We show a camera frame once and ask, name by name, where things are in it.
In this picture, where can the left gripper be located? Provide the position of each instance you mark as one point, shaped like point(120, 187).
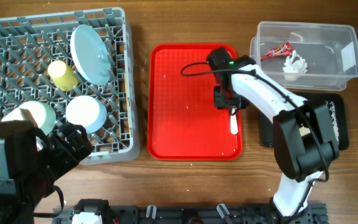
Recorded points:
point(69, 159)

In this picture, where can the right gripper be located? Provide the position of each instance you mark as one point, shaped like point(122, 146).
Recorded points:
point(220, 102)

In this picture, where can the white plastic fork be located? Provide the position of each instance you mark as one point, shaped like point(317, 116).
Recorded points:
point(233, 122)

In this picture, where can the light blue bowl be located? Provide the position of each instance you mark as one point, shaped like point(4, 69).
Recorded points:
point(86, 111)

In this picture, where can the green bowl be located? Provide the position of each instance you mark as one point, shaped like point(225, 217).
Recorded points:
point(40, 114)

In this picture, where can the yellow cup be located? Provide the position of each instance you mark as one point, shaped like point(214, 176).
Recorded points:
point(62, 75)

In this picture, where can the white napkin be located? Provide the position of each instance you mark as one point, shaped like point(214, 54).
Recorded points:
point(294, 67)

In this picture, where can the red snack wrapper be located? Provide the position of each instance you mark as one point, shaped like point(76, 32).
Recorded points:
point(282, 50)

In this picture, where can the light blue plate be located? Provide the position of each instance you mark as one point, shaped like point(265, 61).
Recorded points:
point(90, 55)

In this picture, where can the wooden chopstick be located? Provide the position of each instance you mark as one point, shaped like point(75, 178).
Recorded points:
point(125, 90)

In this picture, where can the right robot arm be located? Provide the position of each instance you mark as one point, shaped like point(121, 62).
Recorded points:
point(303, 136)

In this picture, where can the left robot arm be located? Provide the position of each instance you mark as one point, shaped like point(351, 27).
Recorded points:
point(31, 162)

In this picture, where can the black waste tray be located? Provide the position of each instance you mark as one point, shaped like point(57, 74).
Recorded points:
point(266, 127)

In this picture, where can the grey dishwasher rack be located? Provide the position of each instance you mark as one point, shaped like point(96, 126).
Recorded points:
point(28, 44)

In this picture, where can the red plastic tray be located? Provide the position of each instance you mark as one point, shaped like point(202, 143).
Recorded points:
point(183, 123)

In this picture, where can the clear plastic bin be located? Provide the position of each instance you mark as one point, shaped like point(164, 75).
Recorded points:
point(330, 51)

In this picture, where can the rice and food scraps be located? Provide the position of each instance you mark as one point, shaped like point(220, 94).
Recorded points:
point(332, 111)

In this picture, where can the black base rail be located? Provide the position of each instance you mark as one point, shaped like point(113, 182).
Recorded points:
point(250, 213)

